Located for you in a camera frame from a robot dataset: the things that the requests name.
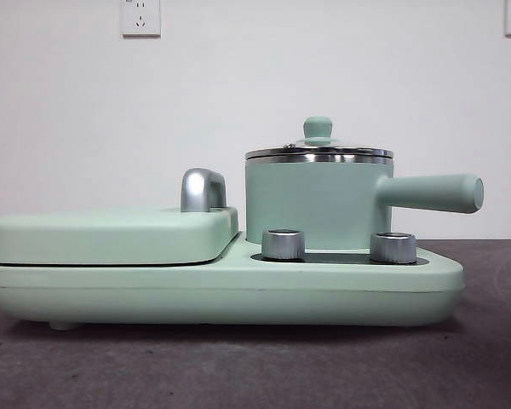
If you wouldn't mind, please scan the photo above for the glass lid with mint knob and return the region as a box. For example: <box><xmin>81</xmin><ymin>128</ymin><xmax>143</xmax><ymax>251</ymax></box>
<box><xmin>244</xmin><ymin>117</ymin><xmax>393</xmax><ymax>158</ymax></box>

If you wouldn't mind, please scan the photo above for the mint green pot with handle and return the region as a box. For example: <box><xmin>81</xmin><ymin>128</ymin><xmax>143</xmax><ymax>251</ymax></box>
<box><xmin>244</xmin><ymin>152</ymin><xmax>485</xmax><ymax>252</ymax></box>

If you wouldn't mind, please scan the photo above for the mint green cover, silver handle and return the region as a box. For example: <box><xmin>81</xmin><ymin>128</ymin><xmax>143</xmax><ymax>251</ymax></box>
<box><xmin>0</xmin><ymin>169</ymin><xmax>239</xmax><ymax>268</ymax></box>

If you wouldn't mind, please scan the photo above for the silver control knob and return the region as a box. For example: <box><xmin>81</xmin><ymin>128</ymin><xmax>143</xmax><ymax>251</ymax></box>
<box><xmin>369</xmin><ymin>232</ymin><xmax>417</xmax><ymax>263</ymax></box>
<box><xmin>261</xmin><ymin>228</ymin><xmax>307</xmax><ymax>261</ymax></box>

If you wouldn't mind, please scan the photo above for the mint green breakfast machine base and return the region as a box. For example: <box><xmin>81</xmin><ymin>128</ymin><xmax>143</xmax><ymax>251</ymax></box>
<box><xmin>0</xmin><ymin>232</ymin><xmax>465</xmax><ymax>331</ymax></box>

